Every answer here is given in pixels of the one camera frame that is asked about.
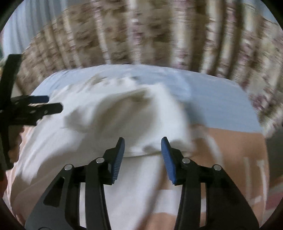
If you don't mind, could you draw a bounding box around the white knit sweater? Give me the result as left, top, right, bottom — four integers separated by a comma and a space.
7, 76, 196, 229

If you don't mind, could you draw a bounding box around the blue and peach bedsheet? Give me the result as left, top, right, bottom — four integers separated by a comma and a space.
4, 64, 272, 230

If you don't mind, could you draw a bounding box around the floral curtain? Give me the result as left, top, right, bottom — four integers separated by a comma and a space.
0, 0, 283, 138

